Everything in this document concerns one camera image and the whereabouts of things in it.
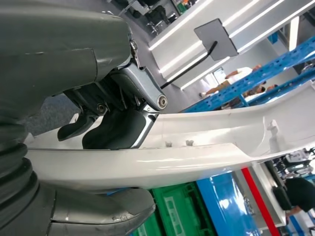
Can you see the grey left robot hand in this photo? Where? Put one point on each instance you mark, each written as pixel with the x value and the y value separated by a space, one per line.
pixel 61 65

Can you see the blue metal shelf rack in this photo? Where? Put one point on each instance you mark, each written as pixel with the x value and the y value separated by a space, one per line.
pixel 270 68

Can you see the black office chair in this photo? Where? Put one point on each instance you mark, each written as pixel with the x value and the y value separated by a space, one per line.
pixel 156 18

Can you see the black pole floor stand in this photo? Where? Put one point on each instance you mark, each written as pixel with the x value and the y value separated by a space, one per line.
pixel 214 39

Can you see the green plastic crate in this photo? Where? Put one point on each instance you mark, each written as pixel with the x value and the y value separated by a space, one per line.
pixel 182 211

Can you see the person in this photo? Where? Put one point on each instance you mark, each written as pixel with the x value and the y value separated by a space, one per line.
pixel 239 73
pixel 300 195

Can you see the white lit display plinth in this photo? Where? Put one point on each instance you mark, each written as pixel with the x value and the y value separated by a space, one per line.
pixel 258 22

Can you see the long red barrier belt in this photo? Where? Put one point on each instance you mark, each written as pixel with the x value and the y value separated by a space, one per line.
pixel 260 202

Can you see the white desk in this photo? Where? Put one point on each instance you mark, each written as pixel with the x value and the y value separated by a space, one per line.
pixel 268 185

